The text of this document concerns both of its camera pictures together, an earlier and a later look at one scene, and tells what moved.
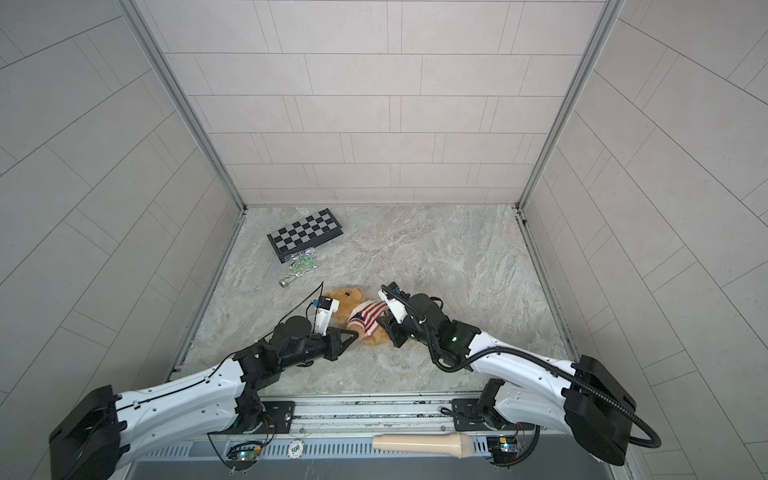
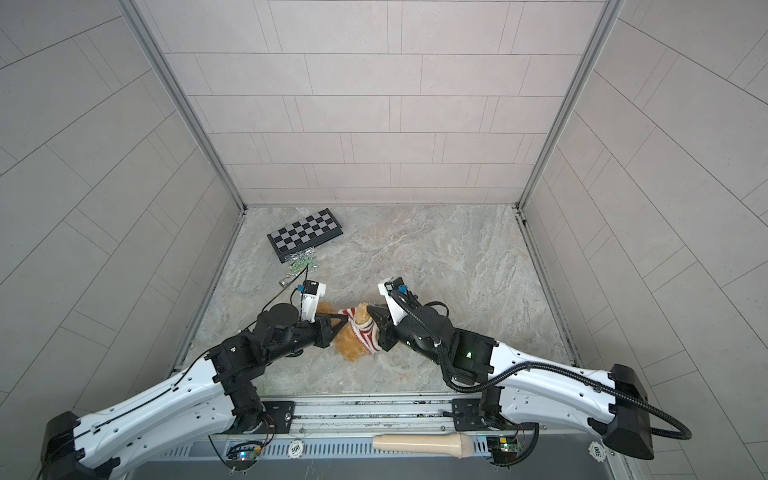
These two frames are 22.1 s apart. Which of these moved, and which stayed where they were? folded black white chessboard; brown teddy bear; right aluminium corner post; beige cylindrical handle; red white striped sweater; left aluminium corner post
Moved: red white striped sweater; brown teddy bear
Stayed: folded black white chessboard; right aluminium corner post; beige cylindrical handle; left aluminium corner post
